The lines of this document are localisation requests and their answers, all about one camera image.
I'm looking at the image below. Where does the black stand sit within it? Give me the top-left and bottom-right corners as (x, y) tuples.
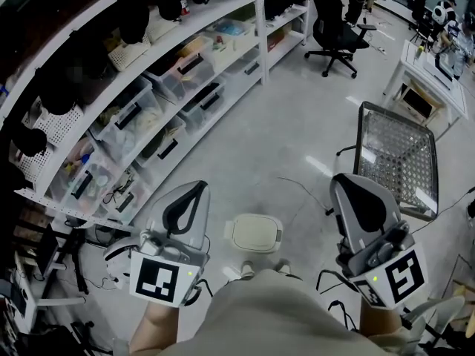
(55, 228), (91, 296)

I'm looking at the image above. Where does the white helmet device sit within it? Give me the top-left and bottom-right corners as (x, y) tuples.
(102, 235), (144, 280)

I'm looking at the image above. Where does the small white desk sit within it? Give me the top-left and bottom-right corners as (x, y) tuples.
(0, 252), (88, 335)

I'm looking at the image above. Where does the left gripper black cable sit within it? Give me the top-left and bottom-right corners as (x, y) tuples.
(185, 278), (214, 307)

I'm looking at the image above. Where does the red box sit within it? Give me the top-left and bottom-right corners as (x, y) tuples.
(266, 31), (286, 52)

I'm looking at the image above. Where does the light wooden frame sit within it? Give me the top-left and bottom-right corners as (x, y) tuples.
(451, 278), (475, 339)

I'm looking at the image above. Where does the black wicker glass-top table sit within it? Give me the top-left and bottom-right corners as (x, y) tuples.
(325, 101), (440, 222)

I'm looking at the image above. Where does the narrow white shelving unit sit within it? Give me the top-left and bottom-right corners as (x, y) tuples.
(261, 0), (315, 85)

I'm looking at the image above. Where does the row of clear storage bins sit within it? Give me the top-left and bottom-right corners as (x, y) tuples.
(47, 42), (261, 223)

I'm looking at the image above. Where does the white plastic tub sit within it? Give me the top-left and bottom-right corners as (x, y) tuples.
(214, 19), (257, 48)

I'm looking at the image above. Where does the cream lidded plastic bin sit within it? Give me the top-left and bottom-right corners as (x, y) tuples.
(223, 217), (284, 255)

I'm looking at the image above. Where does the row of black bags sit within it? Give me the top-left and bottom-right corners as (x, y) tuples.
(10, 0), (269, 156)

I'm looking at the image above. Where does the white perforated basket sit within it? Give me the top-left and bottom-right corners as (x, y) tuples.
(22, 98), (85, 146)
(107, 31), (151, 72)
(146, 9), (183, 42)
(9, 142), (55, 183)

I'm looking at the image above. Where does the black office chair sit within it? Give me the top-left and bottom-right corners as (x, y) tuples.
(304, 0), (378, 79)
(410, 0), (433, 44)

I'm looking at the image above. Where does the long white shelving unit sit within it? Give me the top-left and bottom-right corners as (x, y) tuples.
(0, 0), (269, 233)

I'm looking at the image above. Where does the black monitor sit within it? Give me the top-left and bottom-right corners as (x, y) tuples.
(35, 224), (60, 278)

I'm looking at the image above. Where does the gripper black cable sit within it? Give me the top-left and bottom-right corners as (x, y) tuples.
(315, 268), (361, 333)
(185, 278), (214, 307)

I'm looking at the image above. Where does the black floor cable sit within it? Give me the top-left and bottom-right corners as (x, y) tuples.
(411, 186), (475, 235)

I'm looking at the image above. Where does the person's left forearm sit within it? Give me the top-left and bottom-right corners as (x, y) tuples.
(128, 300), (180, 355)

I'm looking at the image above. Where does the person's right forearm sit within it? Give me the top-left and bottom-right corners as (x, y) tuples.
(358, 297), (404, 340)

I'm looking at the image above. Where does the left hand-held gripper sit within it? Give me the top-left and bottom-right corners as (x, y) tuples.
(128, 179), (212, 308)

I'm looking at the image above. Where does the person's beige shirt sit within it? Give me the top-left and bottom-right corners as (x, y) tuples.
(111, 268), (422, 356)

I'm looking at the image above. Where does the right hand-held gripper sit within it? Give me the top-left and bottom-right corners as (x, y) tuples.
(330, 174), (430, 309)

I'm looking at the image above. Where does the light wooden box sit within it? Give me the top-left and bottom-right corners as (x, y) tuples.
(399, 83), (441, 122)

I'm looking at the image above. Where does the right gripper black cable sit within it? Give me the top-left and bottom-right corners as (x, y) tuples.
(315, 268), (361, 333)

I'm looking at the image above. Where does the white plastic chair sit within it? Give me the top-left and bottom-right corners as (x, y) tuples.
(402, 294), (467, 352)

